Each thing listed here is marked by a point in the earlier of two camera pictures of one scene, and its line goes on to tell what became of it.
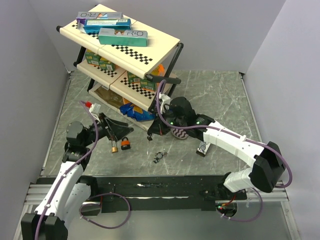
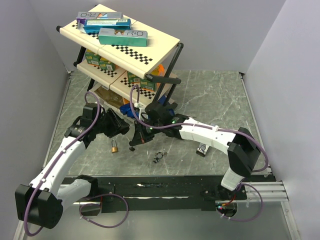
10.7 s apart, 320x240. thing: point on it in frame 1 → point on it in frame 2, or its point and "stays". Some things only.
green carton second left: [106, 65] stays
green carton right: [149, 85] stays
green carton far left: [92, 58] stays
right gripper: [158, 127] → [140, 137]
